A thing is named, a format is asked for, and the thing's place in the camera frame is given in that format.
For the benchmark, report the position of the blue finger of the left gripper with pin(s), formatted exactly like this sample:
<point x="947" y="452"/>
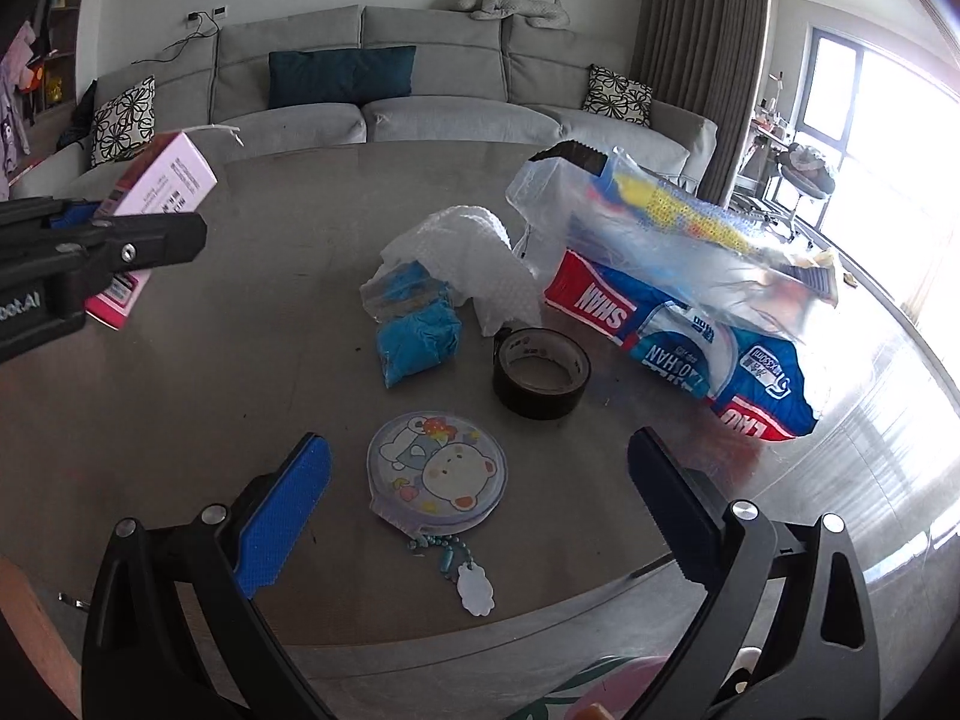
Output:
<point x="72" y="213"/>
<point x="139" y="242"/>

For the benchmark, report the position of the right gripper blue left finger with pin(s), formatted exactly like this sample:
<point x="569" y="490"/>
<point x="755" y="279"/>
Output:
<point x="269" y="533"/>

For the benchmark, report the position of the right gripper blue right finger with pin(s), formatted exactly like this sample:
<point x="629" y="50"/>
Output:
<point x="685" y="504"/>

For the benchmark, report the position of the pink paper box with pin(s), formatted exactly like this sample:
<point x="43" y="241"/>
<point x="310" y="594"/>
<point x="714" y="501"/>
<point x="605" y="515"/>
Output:
<point x="171" y="176"/>

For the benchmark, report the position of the round cartoon keychain pouch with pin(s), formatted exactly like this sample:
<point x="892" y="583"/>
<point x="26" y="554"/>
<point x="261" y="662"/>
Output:
<point x="434" y="477"/>

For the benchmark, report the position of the clear bag of trash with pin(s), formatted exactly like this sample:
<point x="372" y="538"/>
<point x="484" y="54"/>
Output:
<point x="698" y="295"/>

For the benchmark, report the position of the zip bag with blue gloves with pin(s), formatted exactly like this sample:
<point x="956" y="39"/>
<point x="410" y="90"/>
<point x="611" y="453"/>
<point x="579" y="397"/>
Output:
<point x="417" y="326"/>

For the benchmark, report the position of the floral cushion near outlet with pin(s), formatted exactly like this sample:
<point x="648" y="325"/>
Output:
<point x="123" y="125"/>

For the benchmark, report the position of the hanging clothes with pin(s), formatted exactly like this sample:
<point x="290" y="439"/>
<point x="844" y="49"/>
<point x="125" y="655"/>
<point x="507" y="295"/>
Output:
<point x="15" y="66"/>

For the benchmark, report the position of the black tape roll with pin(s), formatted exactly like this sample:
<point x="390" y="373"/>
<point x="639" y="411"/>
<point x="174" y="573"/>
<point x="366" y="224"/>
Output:
<point x="538" y="373"/>

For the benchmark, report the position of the teal cushion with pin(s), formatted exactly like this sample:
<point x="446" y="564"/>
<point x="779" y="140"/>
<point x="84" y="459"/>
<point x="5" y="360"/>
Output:
<point x="339" y="76"/>

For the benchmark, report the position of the grey fabric sofa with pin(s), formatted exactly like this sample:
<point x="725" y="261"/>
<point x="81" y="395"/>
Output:
<point x="472" y="81"/>

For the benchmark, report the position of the office chair with clothes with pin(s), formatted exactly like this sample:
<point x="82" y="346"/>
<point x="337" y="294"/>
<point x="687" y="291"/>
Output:
<point x="805" y="168"/>

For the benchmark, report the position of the white desk with items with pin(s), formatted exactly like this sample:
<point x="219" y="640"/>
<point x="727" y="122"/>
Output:
<point x="768" y="136"/>

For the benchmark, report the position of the floral cushion near curtain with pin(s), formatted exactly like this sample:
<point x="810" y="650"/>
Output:
<point x="616" y="96"/>

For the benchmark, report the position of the grey plush toy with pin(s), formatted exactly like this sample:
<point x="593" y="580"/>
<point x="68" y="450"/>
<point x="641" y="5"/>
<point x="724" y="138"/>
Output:
<point x="540" y="14"/>

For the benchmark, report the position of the grey-brown curtain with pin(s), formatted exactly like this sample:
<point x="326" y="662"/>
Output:
<point x="705" y="56"/>

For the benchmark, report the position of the wall outlet with cable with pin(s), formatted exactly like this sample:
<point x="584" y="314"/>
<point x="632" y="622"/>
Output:
<point x="203" y="26"/>

